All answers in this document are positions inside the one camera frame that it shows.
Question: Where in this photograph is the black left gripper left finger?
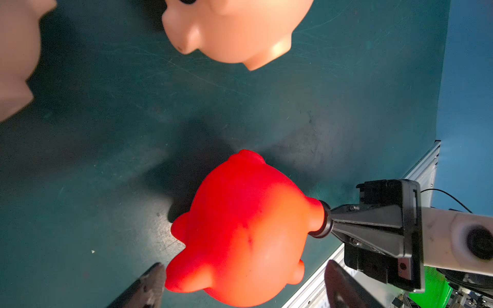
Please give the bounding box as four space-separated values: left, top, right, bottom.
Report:
107 263 166 308

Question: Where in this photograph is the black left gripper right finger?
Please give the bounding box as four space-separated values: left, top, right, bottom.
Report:
324 260 384 308

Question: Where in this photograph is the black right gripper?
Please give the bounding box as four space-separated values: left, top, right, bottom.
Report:
330 179 424 292

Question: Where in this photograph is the red piggy bank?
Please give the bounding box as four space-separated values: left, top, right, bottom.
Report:
165 150 325 307

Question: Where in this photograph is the peach piggy bank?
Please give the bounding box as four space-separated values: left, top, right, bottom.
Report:
162 0 313 71

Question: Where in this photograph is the pink piggy bank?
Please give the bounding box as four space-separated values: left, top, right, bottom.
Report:
1 0 57 121

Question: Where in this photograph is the right small circuit board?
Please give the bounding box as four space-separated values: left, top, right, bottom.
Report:
408 266 453 308

